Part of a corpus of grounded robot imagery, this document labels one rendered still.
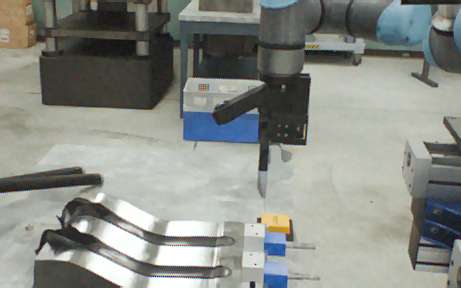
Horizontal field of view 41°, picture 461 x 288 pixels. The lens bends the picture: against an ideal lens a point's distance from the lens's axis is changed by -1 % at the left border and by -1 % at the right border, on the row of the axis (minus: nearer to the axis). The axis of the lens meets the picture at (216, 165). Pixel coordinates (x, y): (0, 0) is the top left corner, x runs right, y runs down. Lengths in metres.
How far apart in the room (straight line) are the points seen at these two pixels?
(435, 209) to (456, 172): 0.09
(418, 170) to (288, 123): 0.42
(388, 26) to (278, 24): 0.16
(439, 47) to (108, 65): 3.85
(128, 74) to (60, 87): 0.58
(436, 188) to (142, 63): 3.81
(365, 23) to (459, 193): 0.54
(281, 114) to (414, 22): 0.25
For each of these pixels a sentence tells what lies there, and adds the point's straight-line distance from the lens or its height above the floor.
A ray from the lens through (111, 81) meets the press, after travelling 5.05.
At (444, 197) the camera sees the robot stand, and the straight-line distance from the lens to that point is 1.39.
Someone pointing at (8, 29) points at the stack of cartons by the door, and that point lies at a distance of 7.69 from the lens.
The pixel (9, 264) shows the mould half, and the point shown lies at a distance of 1.17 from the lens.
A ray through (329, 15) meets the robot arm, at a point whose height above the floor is 1.30.
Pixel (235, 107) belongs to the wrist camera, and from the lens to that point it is 1.03.
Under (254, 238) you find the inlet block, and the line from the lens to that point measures 1.11.
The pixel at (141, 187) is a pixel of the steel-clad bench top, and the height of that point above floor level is 0.80.
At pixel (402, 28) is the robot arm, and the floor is 1.30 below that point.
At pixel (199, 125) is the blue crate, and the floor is 0.12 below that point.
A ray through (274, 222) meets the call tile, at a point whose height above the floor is 0.84.
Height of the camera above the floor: 1.44
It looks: 22 degrees down
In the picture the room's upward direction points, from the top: 2 degrees clockwise
